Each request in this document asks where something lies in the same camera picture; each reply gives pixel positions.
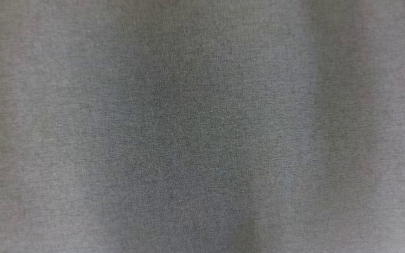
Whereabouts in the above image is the grey fabric sofa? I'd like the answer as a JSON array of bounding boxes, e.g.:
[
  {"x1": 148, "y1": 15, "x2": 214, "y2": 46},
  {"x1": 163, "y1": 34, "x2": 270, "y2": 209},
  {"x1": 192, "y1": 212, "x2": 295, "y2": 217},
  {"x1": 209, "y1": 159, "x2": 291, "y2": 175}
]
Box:
[{"x1": 0, "y1": 0, "x2": 405, "y2": 253}]

